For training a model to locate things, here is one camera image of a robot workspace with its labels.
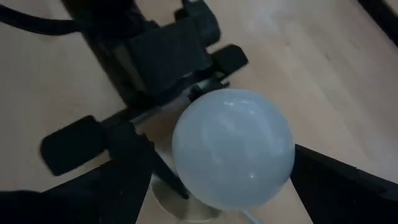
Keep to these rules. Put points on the black aluminium frame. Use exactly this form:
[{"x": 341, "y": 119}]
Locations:
[{"x": 382, "y": 15}]

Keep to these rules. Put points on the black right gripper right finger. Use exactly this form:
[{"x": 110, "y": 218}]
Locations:
[{"x": 342, "y": 196}]

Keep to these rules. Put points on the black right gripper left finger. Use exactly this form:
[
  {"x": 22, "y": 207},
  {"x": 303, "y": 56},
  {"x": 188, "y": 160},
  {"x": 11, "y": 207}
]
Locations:
[{"x": 93, "y": 199}]

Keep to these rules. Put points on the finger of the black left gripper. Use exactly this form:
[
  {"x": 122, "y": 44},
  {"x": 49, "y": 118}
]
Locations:
[
  {"x": 71, "y": 143},
  {"x": 230, "y": 60}
]

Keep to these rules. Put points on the white round lightbulb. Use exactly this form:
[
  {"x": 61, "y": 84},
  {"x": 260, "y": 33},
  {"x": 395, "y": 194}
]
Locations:
[{"x": 233, "y": 149}]

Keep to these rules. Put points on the brushed metal lamp base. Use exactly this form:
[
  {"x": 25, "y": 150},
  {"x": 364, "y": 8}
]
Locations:
[{"x": 186, "y": 211}]

